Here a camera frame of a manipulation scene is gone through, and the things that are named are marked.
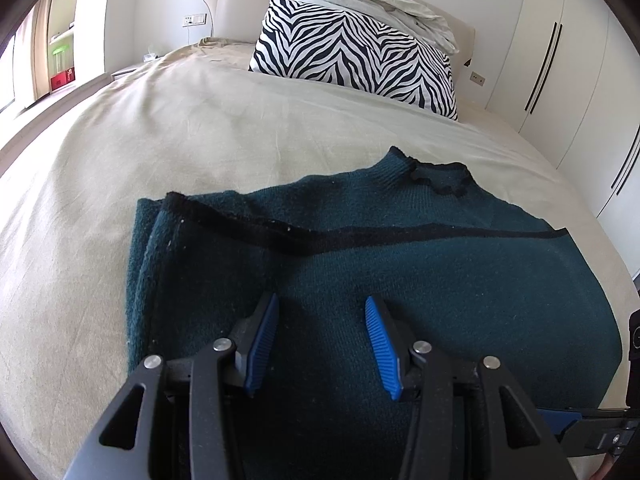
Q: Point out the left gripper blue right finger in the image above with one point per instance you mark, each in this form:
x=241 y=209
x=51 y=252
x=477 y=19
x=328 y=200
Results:
x=390 y=348

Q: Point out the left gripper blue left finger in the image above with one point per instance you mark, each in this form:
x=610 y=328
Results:
x=254 y=337

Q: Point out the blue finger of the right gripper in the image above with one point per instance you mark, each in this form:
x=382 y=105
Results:
x=559 y=421

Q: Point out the dark teal knit sweater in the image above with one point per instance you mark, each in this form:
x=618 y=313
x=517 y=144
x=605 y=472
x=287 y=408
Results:
x=469 y=273

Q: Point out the person's right hand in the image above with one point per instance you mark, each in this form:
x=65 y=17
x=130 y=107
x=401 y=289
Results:
x=603 y=469

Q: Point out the cream bed sheet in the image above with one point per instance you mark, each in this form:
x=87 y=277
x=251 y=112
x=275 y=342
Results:
x=197 y=121

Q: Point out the zebra print pillow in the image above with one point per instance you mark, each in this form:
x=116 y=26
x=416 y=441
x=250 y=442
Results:
x=304 y=40

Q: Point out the red box on shelf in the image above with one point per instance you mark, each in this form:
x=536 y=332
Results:
x=60 y=79

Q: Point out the beige upholstered headboard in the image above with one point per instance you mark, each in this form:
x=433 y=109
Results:
x=241 y=20

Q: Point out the crumpled white duvet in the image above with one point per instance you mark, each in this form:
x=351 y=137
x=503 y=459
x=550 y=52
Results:
x=409 y=16

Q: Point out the green plastic stool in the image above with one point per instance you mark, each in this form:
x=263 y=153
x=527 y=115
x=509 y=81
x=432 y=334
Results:
x=61 y=58

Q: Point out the wall power socket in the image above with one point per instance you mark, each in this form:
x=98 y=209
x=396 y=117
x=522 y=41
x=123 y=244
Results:
x=477 y=79

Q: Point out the white wardrobe with black handles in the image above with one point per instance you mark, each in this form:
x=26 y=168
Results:
x=570 y=87

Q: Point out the wall switch panel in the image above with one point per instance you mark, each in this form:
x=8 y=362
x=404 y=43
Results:
x=191 y=20

